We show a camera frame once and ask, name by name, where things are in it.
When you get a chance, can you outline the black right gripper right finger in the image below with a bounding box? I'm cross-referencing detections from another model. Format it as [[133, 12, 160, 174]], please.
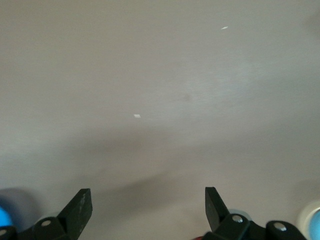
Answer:
[[201, 186, 307, 240]]

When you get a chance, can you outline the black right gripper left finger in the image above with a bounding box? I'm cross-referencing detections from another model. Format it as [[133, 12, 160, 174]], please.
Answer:
[[0, 188, 94, 240]]

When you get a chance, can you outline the light blue call bell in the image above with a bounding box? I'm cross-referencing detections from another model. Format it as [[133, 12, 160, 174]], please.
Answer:
[[297, 199, 320, 240]]

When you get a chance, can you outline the blue plastic tray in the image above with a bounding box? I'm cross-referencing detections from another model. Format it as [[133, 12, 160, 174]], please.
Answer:
[[0, 205, 13, 229]]

